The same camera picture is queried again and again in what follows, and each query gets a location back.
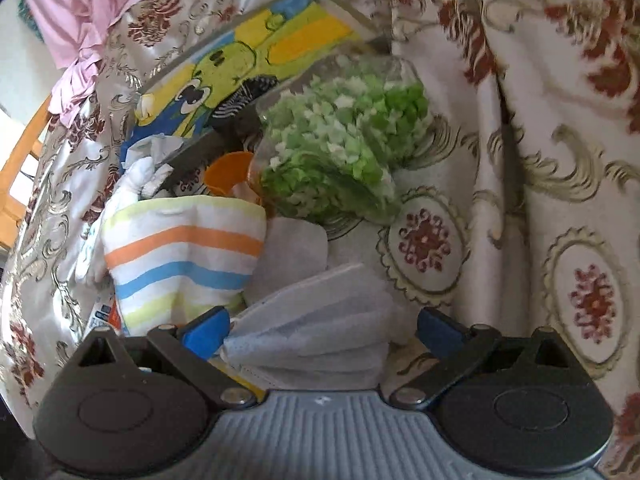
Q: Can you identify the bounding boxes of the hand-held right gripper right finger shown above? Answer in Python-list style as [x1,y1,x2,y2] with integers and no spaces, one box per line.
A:
[390,306,571,408]

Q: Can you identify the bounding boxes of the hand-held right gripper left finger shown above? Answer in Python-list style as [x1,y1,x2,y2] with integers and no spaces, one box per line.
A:
[75,306,258,407]

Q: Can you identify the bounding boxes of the white face mask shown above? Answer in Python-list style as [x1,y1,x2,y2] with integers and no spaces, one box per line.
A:
[220,262,401,391]

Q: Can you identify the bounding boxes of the cartoon print storage box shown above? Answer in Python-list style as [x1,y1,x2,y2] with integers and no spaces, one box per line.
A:
[120,0,391,196]

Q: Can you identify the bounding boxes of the striped cloth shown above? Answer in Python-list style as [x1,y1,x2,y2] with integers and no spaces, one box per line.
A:
[102,195,268,336]

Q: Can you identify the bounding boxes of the blue orange label packet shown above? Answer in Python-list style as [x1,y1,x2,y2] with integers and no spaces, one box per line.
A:
[87,295,123,336]

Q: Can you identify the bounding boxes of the orange plastic cup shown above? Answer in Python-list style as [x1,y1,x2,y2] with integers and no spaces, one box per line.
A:
[202,151,263,206]

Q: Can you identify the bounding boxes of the floral patterned bedspread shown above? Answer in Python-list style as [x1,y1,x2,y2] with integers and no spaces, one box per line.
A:
[0,0,640,480]

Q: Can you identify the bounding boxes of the bag of green foam pieces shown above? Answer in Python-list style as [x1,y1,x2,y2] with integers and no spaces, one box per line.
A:
[247,55,433,226]

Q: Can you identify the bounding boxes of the black white striped sock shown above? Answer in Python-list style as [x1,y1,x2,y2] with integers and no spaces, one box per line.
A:
[205,75,278,133]

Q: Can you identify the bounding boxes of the pink bed sheet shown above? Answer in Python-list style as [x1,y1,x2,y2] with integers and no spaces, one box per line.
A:
[22,0,166,126]

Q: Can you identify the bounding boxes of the teal cloth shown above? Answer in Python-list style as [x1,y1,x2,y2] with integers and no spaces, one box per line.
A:
[19,0,45,43]

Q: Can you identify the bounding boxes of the wooden chair frame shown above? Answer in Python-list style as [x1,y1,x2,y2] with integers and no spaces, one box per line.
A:
[0,92,53,251]

